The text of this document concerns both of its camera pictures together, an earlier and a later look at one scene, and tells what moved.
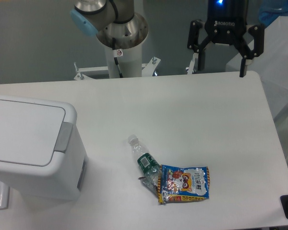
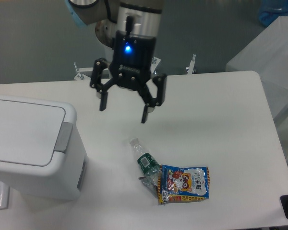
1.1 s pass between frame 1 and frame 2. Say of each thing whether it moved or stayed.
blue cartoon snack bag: stayed
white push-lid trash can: stayed
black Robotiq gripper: moved
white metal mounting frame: stayed
